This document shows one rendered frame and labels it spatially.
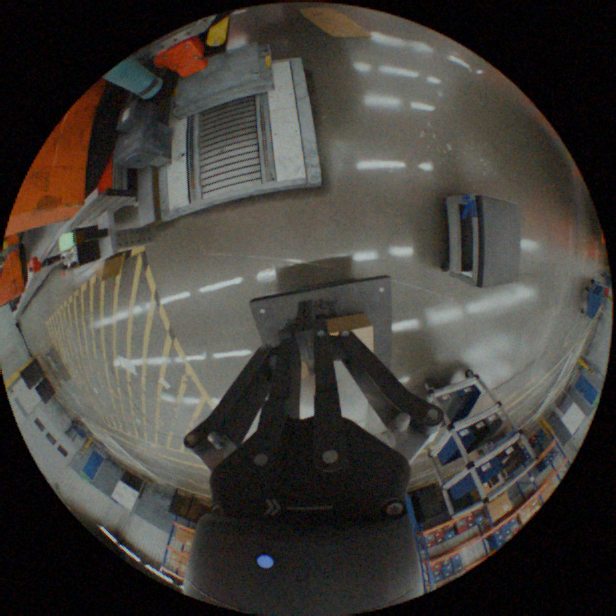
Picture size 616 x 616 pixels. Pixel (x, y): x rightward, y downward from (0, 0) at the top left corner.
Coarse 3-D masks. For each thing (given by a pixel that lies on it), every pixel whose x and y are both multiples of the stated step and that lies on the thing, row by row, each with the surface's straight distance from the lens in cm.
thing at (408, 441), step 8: (400, 416) 9; (408, 416) 9; (392, 424) 10; (400, 424) 9; (408, 424) 10; (392, 432) 10; (400, 432) 10; (408, 432) 10; (416, 432) 10; (392, 440) 10; (400, 440) 9; (408, 440) 9; (416, 440) 10; (424, 440) 10; (432, 440) 11; (400, 448) 9; (408, 448) 9; (416, 448) 9; (408, 456) 9; (416, 456) 10
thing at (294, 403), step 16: (288, 336) 15; (288, 352) 14; (288, 368) 13; (272, 384) 12; (288, 384) 11; (272, 400) 10; (288, 400) 10; (272, 416) 9; (288, 416) 10; (256, 432) 9; (272, 432) 9; (256, 448) 8; (272, 448) 8; (256, 464) 8; (272, 464) 8
